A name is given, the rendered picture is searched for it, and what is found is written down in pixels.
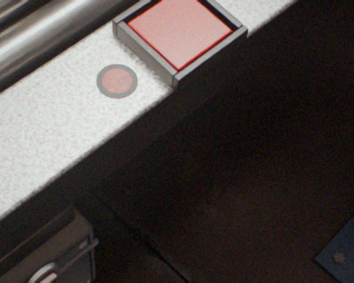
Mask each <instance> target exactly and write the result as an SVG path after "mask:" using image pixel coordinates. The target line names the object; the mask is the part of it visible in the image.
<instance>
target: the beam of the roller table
mask: <svg viewBox="0 0 354 283"><path fill-rule="evenodd" d="M215 1H217V2H218V3H219V5H222V6H223V7H224V8H225V9H226V10H227V11H229V13H230V14H231V15H233V16H234V17H235V18H237V19H238V20H239V21H240V22H241V23H242V24H243V25H244V26H246V27H247V28H248V29H249V30H248V33H247V40H246V42H245V43H243V44H242V45H241V46H240V47H239V48H237V49H235V50H234V51H233V52H232V53H230V54H228V56H226V57H224V59H222V60H221V61H219V62H218V63H217V64H215V65H214V66H213V67H211V68H210V69H209V70H208V71H205V73H203V74H202V75H201V76H199V77H197V78H196V79H195V80H194V81H192V82H191V83H190V84H189V85H187V86H186V87H184V88H183V89H182V90H180V91H178V92H176V91H174V90H173V88H172V87H170V86H169V85H168V84H167V83H166V82H165V81H163V79H162V78H161V77H160V76H158V75H157V74H156V73H155V72H154V71H153V70H152V69H151V68H149V66H147V64H145V62H143V61H142V60H141V59H140V58H139V57H138V56H137V55H136V54H135V53H133V52H132V51H131V49H130V48H128V47H127V46H126V44H124V43H122V41H121V40H120V39H119V38H118V37H117V36H115V35H114V34H113V33H112V20H111V21H110V22H108V23H107V24H105V25H103V26H102V27H100V28H99V29H97V30H95V31H94V32H93V33H91V34H89V35H88V36H87V37H85V38H83V39H82V40H81V41H79V42H78V43H75V44H74V45H73V46H71V47H70V48H68V49H67V50H65V51H64V52H63V53H60V55H58V56H56V57H55V58H53V59H51V60H50V61H48V62H46V63H45V64H44V65H43V66H41V67H39V68H38V69H37V70H36V71H33V72H32V73H31V74H29V75H27V76H26V77H24V78H22V80H19V81H18V82H17V83H15V84H14V85H12V86H10V87H9V88H8V89H6V90H4V91H3V92H2V93H0V259H1V258H2V257H3V256H4V255H6V254H7V253H9V252H10V251H11V250H12V249H13V248H14V247H17V245H19V244H20V243H21V242H23V241H24V240H25V239H26V238H28V237H29V236H31V235H32V234H33V233H34V232H36V231H37V230H38V229H39V228H41V227H42V226H44V225H45V224H46V223H47V222H49V221H50V220H51V219H52V218H54V217H55V216H56V215H57V214H60V213H61V212H62V211H63V210H64V209H65V208H67V207H69V205H71V204H72V203H74V202H75V201H76V200H77V199H79V198H80V197H81V196H83V195H84V194H86V193H87V192H88V191H89V190H90V189H92V188H94V186H96V185H97V184H99V183H100V182H101V181H102V180H104V179H105V178H107V176H109V175H111V174H112V172H114V171H115V170H117V169H118V168H119V167H120V166H122V165H124V164H125V163H126V162H127V161H129V160H130V159H131V158H132V157H134V156H135V155H136V154H138V153H139V152H141V151H142V150H143V149H144V148H145V147H147V146H149V145H150V144H151V143H152V142H154V140H156V139H157V138H159V137H160V136H161V135H162V134H163V133H166V132H167V131H168V130H169V129H170V128H172V127H173V126H174V125H176V124H177V123H178V122H180V121H181V120H182V119H184V118H185V117H186V116H187V115H188V114H191V112H192V111H194V110H195V109H197V108H198V107H199V106H200V105H201V104H204V103H205V102H206V101H207V100H209V99H210V98H211V97H212V96H214V95H215V94H216V93H217V92H219V90H222V89H223V88H224V87H225V86H227V85H228V84H229V83H231V82H232V81H233V80H234V79H236V78H237V77H238V76H240V75H241V74H242V73H243V72H244V71H247V69H249V68H250V67H251V66H253V65H254V64H255V63H256V62H258V61H259V60H261V58H263V57H265V56H266V55H267V54H268V53H270V52H271V51H273V50H274V49H275V48H276V47H278V46H279V45H280V44H281V43H284V41H286V39H288V38H289V37H291V36H292V35H294V33H296V32H297V31H299V29H301V28H303V27H304V26H305V25H306V24H308V23H309V22H310V21H312V20H313V19H314V18H316V17H317V16H318V15H319V14H320V13H322V12H323V11H324V10H326V9H328V8H329V7H330V6H331V5H332V4H334V3H336V2H337V1H338V0H215ZM112 64H122V65H126V66H128V67H131V69H133V70H134V71H135V73H136V75H137V77H138V86H137V88H136V90H135V92H134V93H133V94H131V95H129V96H127V97H126V98H122V99H114V98H109V97H107V96H105V95H103V94H102V93H101V92H100V90H98V87H97V85H96V77H97V75H98V72H99V71H100V70H101V69H103V67H106V66H108V65H112Z"/></svg>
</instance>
